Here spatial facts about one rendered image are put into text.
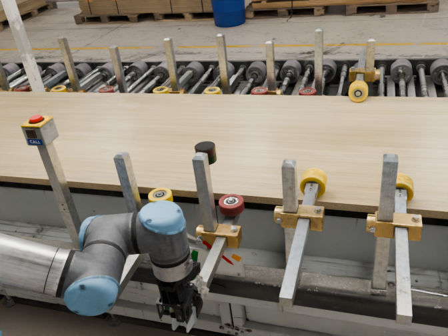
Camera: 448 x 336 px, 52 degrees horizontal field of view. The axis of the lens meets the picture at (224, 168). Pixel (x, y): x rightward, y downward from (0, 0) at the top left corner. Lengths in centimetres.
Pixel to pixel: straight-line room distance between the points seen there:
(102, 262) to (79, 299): 8
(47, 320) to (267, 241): 134
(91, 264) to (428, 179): 108
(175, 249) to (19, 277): 30
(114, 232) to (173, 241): 12
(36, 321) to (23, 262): 172
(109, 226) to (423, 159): 110
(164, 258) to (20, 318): 175
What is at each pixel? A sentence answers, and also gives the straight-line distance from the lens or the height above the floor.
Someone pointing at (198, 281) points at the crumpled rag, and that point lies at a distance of 126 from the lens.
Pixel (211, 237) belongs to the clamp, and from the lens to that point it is 142.
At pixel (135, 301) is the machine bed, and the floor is 18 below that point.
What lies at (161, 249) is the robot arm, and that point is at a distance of 99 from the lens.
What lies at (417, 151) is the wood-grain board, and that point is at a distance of 174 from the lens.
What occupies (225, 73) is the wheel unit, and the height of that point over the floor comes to 96.
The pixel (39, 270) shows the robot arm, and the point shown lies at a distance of 91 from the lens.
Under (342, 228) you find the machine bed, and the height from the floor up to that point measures 75.
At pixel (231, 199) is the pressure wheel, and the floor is 91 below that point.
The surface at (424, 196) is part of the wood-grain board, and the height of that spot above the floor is 90.
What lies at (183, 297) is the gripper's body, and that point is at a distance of 110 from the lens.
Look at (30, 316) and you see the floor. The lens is 266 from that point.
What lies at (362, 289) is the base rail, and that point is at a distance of 147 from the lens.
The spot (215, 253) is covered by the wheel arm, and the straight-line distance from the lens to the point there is 135.
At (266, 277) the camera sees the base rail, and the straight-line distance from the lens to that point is 149.
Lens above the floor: 176
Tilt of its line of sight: 31 degrees down
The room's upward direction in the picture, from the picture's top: 7 degrees counter-clockwise
